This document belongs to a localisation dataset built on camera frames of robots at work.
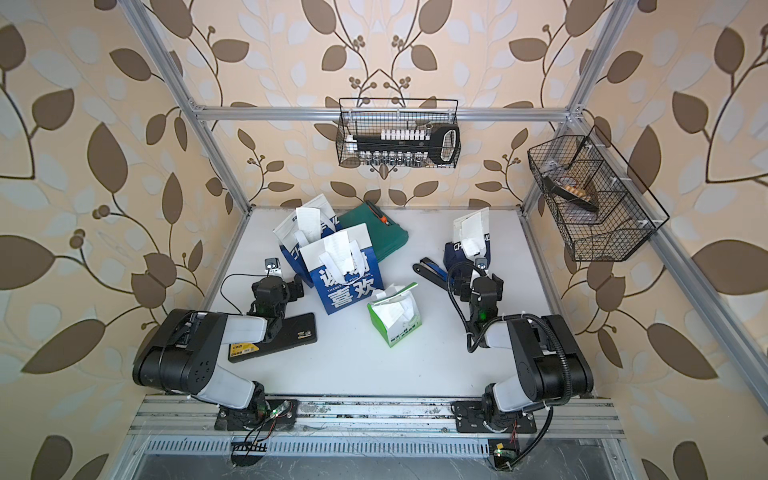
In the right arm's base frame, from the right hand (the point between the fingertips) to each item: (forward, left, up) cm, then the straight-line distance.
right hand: (478, 275), depth 93 cm
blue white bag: (+11, +50, +15) cm, 54 cm away
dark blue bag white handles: (+4, +8, +6) cm, 11 cm away
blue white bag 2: (-1, +41, +9) cm, 42 cm away
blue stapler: (+6, +14, -5) cm, 16 cm away
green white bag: (-16, +26, +8) cm, 32 cm away
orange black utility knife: (+29, +31, 0) cm, 42 cm away
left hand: (+2, +64, +1) cm, 64 cm away
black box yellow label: (-14, +57, -5) cm, 59 cm away
